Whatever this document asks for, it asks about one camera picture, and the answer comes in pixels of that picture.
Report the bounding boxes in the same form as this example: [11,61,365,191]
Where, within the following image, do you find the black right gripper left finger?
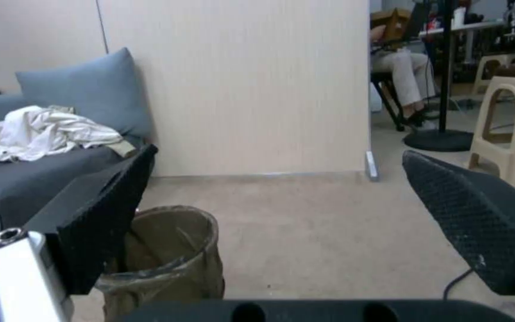
[0,144,159,322]

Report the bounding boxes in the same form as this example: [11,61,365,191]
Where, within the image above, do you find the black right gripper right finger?
[401,150,515,322]

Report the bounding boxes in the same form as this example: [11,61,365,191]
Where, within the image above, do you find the brown trash can with liner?
[95,205,226,322]

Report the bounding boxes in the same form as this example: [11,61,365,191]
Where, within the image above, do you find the beige plastic stool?
[468,76,515,199]
[469,53,515,96]

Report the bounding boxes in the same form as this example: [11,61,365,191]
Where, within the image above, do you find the blue-grey sofa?
[0,93,156,253]

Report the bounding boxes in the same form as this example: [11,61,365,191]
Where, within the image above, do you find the white crumpled cloth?
[0,105,123,168]

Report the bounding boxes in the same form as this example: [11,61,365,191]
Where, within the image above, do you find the black fan stand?
[401,0,475,152]

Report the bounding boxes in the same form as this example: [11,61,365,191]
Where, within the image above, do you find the blue cushion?
[14,47,154,139]

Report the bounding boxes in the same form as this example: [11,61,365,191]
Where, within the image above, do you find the black chair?
[369,72,437,132]

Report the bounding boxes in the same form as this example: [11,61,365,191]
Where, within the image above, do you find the person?
[369,24,438,123]

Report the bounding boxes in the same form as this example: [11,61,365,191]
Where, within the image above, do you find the white desk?
[418,20,515,64]

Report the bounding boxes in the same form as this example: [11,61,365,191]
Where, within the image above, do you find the beige partition panel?
[95,0,381,182]

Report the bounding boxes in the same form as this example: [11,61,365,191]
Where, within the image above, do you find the cardboard box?
[369,8,412,39]

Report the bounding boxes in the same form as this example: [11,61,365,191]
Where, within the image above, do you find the black cable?
[443,267,475,300]

